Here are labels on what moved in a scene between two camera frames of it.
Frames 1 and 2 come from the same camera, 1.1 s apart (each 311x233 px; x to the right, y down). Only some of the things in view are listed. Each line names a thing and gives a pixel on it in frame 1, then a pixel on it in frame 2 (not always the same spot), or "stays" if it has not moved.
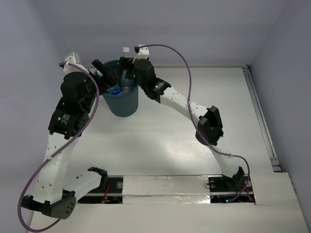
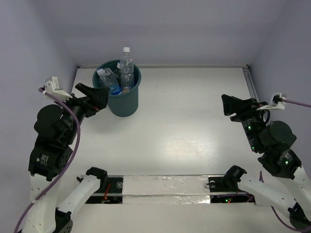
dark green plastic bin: [123, 105] stays
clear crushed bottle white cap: [125, 85] stays
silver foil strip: [166, 190] stays
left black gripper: [97, 79] to [90, 107]
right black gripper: [129, 61] to [231, 103]
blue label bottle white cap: [115, 90] stays
